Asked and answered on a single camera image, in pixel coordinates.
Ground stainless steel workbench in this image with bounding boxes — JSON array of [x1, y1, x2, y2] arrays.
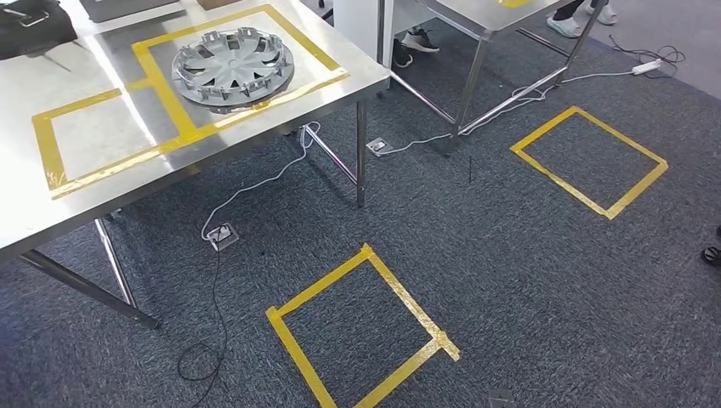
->
[[0, 0, 391, 332]]

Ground yellow floor tape square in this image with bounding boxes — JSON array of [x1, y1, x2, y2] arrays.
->
[[509, 105, 670, 221], [265, 243, 462, 408]]

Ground white partition panel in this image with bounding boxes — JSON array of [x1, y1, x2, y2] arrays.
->
[[333, 0, 396, 64]]

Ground white power strip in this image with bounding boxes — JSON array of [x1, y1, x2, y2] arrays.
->
[[631, 58, 663, 77]]

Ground black equipment bag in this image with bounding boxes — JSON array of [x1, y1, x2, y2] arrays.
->
[[0, 0, 79, 61]]

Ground black remote controller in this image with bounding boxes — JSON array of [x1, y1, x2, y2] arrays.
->
[[1, 5, 52, 29]]

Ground person's foot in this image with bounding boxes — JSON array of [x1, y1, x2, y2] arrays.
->
[[391, 37, 415, 70], [400, 28, 441, 55]]

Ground metal floor power outlet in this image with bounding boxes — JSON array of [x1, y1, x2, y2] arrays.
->
[[365, 137, 395, 158], [205, 222, 241, 252]]

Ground black cable tangle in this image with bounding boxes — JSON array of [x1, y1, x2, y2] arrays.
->
[[608, 34, 687, 80]]

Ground grey equipment case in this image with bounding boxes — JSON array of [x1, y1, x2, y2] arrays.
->
[[78, 0, 187, 24]]

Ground black floor cable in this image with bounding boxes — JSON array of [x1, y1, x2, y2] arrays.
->
[[176, 247, 230, 408]]

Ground silver plastic wheel hubcap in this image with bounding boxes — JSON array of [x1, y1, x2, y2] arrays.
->
[[171, 26, 296, 110]]

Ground stainless steel table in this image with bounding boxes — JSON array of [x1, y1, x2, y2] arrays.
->
[[376, 0, 612, 157]]

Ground white floor cable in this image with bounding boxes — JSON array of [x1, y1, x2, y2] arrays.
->
[[389, 68, 637, 156], [200, 120, 322, 241]]

